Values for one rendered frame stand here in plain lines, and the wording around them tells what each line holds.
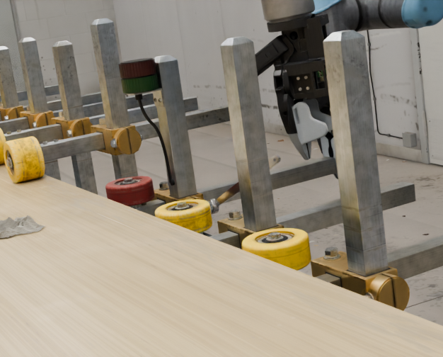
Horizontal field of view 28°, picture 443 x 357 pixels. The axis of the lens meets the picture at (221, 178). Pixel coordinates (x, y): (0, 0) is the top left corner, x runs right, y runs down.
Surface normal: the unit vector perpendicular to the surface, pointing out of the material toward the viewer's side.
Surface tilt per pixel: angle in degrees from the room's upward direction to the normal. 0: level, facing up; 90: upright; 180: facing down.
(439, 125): 90
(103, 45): 90
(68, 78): 90
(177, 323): 0
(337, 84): 90
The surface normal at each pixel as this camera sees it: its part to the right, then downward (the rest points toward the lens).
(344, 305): -0.14, -0.97
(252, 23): -0.90, 0.21
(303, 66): -0.42, 0.30
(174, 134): 0.48, 0.12
